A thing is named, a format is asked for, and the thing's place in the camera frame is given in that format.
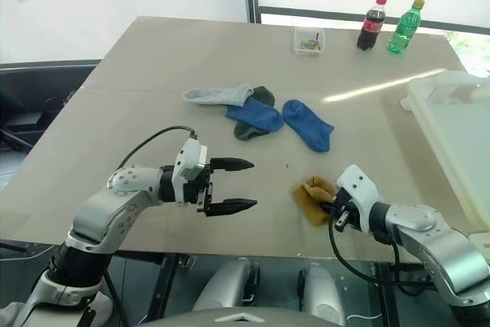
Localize thin white cable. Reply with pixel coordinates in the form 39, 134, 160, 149
345, 312, 384, 321

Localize blue sock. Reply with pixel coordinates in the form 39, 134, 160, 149
281, 98, 335, 153
224, 96, 286, 133

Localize cola bottle red cap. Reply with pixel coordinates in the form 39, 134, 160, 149
356, 0, 389, 52

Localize green bottle yellow cap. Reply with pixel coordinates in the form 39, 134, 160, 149
387, 0, 427, 56

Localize colourful small pieces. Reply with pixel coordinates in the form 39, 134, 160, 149
297, 31, 321, 51

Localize grey robot body edge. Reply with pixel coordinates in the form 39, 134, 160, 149
152, 306, 338, 327

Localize light grey sock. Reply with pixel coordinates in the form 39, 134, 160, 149
181, 82, 255, 108

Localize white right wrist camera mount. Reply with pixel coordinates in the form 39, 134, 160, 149
335, 164, 381, 234

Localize mustard yellow cloth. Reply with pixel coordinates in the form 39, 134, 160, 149
292, 175, 339, 229

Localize black furniture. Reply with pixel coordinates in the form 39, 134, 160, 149
0, 59, 102, 160

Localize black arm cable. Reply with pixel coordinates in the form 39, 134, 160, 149
328, 214, 436, 290
114, 125, 199, 175

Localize white plastic basket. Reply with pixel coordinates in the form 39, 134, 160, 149
399, 70, 490, 248

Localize silver rounded robot leg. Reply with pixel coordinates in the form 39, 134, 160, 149
298, 263, 348, 327
192, 257, 262, 317

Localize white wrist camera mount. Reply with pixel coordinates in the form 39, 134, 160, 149
170, 138, 209, 206
335, 164, 381, 234

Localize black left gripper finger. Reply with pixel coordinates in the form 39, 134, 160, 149
204, 197, 258, 218
209, 156, 256, 174

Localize dark grey cloth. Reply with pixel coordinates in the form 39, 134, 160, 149
234, 85, 277, 142

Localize small clear plastic container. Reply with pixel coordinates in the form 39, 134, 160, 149
292, 25, 327, 58

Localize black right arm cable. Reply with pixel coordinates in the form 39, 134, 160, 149
328, 214, 436, 290

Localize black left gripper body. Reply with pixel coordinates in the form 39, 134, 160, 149
183, 162, 216, 214

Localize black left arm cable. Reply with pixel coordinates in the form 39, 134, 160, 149
114, 125, 199, 175

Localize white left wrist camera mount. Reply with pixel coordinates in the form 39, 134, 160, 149
170, 138, 209, 206

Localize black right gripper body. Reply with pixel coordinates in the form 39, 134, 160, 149
330, 188, 364, 232

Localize dark window frame rail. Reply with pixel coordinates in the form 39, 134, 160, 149
257, 5, 490, 36

